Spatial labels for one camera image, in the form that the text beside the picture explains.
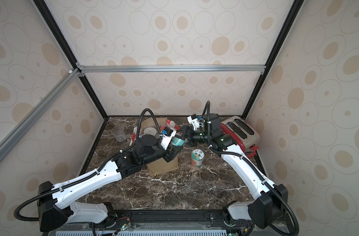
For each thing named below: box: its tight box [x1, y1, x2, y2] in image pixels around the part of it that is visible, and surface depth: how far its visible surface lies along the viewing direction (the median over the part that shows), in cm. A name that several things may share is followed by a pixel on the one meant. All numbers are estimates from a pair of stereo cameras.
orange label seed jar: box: [190, 148, 205, 168], surface depth 91 cm
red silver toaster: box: [220, 116, 261, 158], surface depth 89 cm
